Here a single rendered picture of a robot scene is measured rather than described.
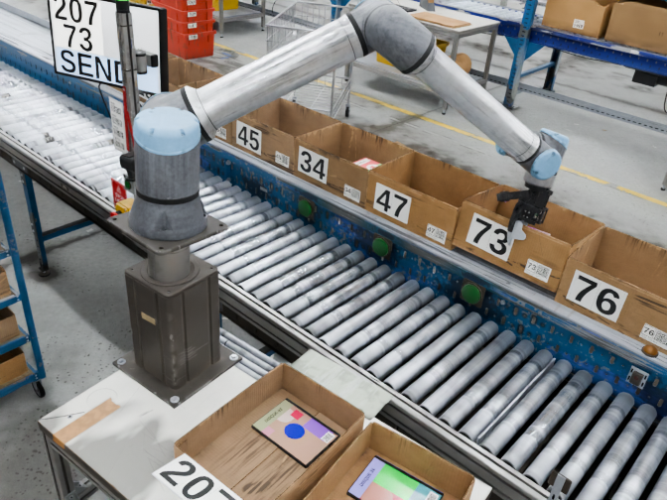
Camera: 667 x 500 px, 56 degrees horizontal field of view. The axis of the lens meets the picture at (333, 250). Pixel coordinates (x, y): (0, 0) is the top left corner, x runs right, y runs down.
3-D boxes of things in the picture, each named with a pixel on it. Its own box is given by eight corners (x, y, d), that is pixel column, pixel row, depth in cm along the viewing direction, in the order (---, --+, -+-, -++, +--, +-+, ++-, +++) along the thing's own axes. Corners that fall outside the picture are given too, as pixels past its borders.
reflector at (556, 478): (540, 499, 156) (552, 470, 150) (542, 497, 156) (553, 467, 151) (559, 512, 153) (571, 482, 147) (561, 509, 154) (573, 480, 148)
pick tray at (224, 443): (174, 472, 151) (171, 443, 146) (281, 387, 178) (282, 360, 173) (260, 544, 138) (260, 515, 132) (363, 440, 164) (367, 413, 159)
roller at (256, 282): (232, 295, 221) (232, 283, 218) (333, 243, 255) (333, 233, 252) (241, 302, 218) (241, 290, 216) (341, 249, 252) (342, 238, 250)
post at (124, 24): (130, 242, 251) (104, 9, 204) (141, 238, 254) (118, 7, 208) (148, 254, 245) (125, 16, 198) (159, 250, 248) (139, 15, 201)
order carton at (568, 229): (451, 243, 221) (462, 198, 213) (491, 224, 241) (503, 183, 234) (555, 293, 199) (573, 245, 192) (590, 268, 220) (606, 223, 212)
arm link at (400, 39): (401, 2, 142) (574, 160, 174) (385, -7, 153) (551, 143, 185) (368, 45, 146) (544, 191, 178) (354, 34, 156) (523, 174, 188)
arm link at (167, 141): (133, 199, 146) (130, 126, 137) (136, 170, 160) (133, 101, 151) (201, 199, 149) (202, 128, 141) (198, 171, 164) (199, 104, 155)
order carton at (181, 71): (132, 98, 328) (129, 65, 319) (179, 87, 347) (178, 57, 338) (178, 120, 307) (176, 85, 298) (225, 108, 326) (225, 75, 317)
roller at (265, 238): (198, 271, 232) (197, 260, 229) (298, 225, 266) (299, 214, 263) (205, 277, 229) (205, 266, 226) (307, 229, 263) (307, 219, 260)
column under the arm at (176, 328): (174, 409, 168) (166, 311, 151) (112, 364, 181) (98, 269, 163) (242, 359, 186) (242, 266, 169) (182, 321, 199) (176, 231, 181)
